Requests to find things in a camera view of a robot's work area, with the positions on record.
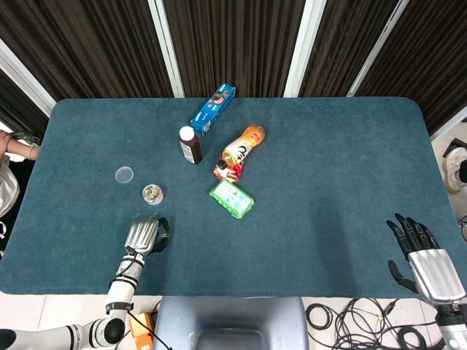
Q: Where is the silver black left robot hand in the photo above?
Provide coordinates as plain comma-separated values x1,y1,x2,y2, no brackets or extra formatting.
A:
124,216,170,256

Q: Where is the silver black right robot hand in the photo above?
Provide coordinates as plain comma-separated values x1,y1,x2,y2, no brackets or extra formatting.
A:
386,212,466,303

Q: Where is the small clear round container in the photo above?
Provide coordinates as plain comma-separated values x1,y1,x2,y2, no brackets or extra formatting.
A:
142,184,164,206

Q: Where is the clear round plastic lid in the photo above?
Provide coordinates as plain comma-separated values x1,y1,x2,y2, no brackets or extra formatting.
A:
115,166,134,184

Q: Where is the white sneaker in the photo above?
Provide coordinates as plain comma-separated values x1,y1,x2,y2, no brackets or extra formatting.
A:
442,147,467,195

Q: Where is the green chewing gum pack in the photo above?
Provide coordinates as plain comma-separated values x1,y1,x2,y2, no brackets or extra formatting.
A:
209,179,256,219

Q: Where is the orange cardboard box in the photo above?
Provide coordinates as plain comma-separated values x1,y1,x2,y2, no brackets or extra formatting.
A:
128,311,155,350

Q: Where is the brown bottle with white cap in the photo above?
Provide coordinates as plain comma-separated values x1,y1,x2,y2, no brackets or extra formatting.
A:
178,125,204,166

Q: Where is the teal felt table mat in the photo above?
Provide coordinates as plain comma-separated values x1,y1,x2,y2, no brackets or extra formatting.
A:
0,96,460,297

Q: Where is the red snack wrapper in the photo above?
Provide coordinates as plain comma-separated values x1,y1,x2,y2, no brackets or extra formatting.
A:
213,161,244,183

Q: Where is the orange drink bottle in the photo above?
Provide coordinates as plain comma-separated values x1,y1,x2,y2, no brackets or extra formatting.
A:
217,123,266,173

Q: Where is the blue Oreo cookie box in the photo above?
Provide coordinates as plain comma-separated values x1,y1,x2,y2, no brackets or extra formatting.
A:
190,82,237,136

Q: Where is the black cable bundle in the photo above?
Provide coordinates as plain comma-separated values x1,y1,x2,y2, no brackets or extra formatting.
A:
305,297,447,350

